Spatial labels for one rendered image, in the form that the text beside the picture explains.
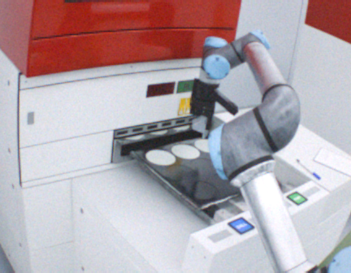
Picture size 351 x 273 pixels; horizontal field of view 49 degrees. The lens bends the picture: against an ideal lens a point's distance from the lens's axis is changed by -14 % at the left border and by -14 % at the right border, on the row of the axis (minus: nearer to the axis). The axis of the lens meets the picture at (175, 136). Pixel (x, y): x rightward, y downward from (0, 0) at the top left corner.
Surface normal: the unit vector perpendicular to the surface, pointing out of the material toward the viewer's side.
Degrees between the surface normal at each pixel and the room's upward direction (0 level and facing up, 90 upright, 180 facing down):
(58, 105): 90
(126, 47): 90
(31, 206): 90
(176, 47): 90
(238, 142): 60
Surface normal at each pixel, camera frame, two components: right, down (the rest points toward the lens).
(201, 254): -0.78, 0.17
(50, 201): 0.61, 0.44
